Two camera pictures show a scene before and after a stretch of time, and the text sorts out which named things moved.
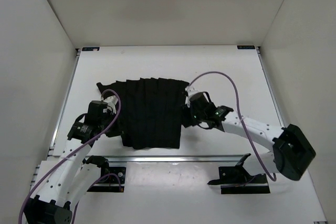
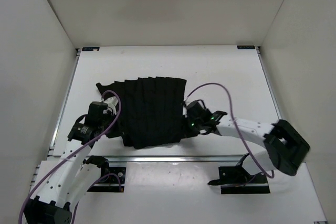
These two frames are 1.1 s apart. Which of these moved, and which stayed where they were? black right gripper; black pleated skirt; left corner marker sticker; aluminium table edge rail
Moved: black right gripper
Stayed: left corner marker sticker; black pleated skirt; aluminium table edge rail
